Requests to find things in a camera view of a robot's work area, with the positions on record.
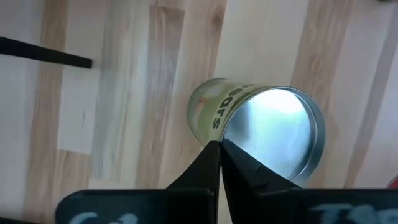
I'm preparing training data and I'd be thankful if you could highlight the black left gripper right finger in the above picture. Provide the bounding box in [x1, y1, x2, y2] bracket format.
[220, 139, 398, 224]

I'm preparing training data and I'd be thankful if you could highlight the wooden shelf with black frame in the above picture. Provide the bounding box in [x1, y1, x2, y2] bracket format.
[0, 35, 93, 70]

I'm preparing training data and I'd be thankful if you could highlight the green pears label can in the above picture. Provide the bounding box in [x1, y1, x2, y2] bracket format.
[186, 77, 326, 187]

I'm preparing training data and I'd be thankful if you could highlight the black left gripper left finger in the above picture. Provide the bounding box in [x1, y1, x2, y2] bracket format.
[55, 139, 222, 224]

